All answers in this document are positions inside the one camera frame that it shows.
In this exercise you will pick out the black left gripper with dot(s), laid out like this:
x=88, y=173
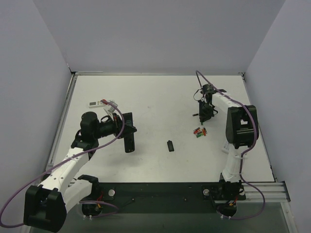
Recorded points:
x=128, y=131

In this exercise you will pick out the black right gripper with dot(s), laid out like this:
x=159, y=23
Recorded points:
x=205, y=111

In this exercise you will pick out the black tv remote control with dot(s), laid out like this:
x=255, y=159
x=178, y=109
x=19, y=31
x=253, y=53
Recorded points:
x=129, y=142

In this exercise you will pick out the black battery cover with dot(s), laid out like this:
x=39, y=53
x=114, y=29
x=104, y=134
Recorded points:
x=170, y=146

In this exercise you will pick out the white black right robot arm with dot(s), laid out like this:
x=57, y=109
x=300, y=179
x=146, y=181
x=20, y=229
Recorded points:
x=241, y=132

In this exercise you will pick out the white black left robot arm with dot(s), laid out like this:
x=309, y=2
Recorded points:
x=46, y=205

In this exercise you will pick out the small white remote right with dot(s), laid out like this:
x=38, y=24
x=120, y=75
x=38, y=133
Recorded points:
x=225, y=147

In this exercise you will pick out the long white remote control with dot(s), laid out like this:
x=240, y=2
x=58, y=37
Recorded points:
x=95, y=104

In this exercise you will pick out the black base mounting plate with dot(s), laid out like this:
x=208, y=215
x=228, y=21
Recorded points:
x=164, y=198

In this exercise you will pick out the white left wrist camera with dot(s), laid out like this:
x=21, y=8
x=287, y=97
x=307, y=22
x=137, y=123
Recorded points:
x=110, y=108

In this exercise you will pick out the aluminium frame rail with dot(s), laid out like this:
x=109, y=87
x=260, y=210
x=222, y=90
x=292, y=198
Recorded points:
x=272, y=191

